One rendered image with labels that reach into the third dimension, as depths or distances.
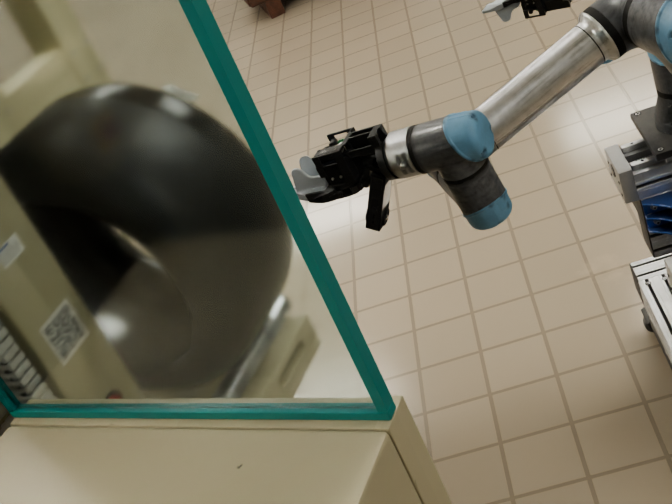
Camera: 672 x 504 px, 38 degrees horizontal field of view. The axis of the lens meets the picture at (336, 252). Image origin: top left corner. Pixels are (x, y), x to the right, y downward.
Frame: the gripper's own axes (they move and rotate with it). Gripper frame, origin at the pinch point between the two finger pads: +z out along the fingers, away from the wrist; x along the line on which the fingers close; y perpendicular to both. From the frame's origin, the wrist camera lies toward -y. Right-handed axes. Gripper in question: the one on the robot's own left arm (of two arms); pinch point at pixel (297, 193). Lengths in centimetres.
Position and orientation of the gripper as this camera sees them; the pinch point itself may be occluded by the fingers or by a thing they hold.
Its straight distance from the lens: 160.8
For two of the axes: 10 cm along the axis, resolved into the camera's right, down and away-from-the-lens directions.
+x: -3.4, 6.2, -7.1
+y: -4.6, -7.7, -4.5
